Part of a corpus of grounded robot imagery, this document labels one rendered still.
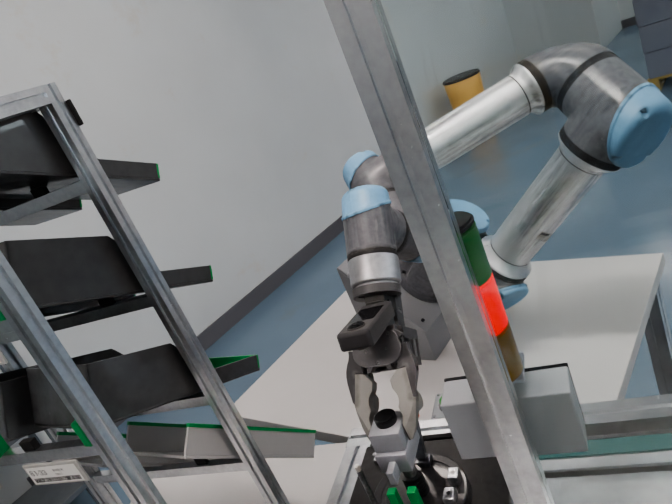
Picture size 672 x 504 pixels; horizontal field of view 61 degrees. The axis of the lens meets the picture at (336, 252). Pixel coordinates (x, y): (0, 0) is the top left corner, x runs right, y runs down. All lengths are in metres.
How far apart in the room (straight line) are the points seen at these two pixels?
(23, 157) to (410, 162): 0.44
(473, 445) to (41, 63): 3.61
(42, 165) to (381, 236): 0.44
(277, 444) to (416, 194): 0.59
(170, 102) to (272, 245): 1.35
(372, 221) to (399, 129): 0.42
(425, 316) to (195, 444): 0.68
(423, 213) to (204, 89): 4.11
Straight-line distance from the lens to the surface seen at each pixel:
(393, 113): 0.42
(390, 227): 0.84
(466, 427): 0.59
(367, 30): 0.41
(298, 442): 0.98
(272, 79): 5.01
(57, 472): 0.74
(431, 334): 1.32
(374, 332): 0.72
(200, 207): 4.25
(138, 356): 0.75
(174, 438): 0.96
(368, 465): 0.98
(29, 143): 0.72
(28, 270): 0.69
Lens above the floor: 1.59
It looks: 19 degrees down
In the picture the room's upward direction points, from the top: 23 degrees counter-clockwise
